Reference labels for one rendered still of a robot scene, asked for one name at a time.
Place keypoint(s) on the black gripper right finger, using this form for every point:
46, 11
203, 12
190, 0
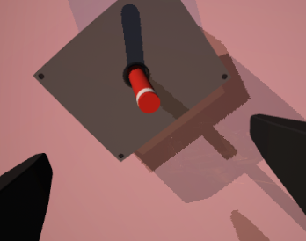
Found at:
282, 142

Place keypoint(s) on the red peg with white band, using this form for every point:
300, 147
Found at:
146, 95

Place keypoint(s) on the grey square panel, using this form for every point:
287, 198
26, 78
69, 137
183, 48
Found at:
89, 76

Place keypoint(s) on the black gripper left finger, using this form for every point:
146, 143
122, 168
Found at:
24, 196

